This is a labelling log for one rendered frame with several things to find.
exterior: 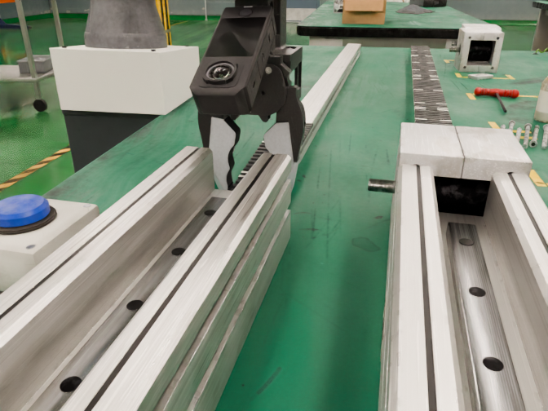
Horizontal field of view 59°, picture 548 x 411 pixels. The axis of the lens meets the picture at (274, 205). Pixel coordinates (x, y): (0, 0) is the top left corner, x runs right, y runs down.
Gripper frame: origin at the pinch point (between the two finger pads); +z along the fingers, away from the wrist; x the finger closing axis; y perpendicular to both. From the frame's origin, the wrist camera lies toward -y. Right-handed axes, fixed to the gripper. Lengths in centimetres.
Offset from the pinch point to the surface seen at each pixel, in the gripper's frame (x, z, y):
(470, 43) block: -31, -4, 91
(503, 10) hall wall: -216, 51, 1101
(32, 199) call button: 12.6, -5.2, -15.6
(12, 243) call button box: 11.3, -3.8, -19.6
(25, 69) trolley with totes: 276, 51, 295
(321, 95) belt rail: -0.8, -0.8, 41.5
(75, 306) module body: 2.3, -4.6, -25.5
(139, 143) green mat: 22.4, 2.2, 17.9
